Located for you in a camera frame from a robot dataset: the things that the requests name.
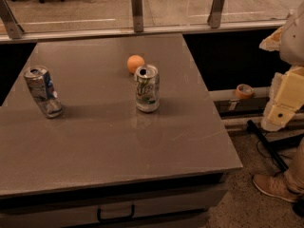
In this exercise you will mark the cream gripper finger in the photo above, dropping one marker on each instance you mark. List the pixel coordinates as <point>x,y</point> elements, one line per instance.
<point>285,98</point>
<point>272,42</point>

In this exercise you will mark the orange fruit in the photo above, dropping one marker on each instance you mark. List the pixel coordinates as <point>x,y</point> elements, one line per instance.
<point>134,62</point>

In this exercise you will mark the black drawer handle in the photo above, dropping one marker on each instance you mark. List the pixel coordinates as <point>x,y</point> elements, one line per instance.
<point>116,214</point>

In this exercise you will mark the green 7up soda can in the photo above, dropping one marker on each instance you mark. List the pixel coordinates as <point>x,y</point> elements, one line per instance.
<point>147,80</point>

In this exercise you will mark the tan sneaker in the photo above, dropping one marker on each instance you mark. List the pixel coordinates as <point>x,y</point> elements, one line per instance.
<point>274,187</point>

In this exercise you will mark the crushed blue Pepsi can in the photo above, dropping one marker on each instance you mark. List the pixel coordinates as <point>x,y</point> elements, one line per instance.
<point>42,91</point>

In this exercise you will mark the grey metal rail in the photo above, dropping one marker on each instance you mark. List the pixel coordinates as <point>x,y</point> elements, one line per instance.
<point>235,112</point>

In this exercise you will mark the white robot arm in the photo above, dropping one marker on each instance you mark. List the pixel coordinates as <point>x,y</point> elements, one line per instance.
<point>292,39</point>

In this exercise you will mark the middle metal bracket post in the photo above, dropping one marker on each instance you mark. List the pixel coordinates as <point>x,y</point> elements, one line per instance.
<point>137,15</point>

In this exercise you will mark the black floor bar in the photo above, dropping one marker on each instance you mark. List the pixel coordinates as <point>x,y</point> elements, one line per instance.
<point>281,163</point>

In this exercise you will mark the metal bracket post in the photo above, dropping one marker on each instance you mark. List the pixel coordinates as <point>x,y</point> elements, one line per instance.
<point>13,29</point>
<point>137,15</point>
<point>214,18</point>

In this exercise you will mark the right metal bracket post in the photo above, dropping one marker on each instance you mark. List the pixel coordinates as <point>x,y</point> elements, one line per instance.
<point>214,18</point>

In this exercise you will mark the beige trouser leg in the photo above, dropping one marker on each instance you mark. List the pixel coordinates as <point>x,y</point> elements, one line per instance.
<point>294,176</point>

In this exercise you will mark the orange tape roll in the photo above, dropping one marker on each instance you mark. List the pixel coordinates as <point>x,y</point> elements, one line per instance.
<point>244,91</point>

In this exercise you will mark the grey table drawer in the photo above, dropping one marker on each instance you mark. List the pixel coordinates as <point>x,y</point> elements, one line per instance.
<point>186,207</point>

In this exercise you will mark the left metal bracket post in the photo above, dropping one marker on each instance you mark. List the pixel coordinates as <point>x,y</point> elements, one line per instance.
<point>13,29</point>

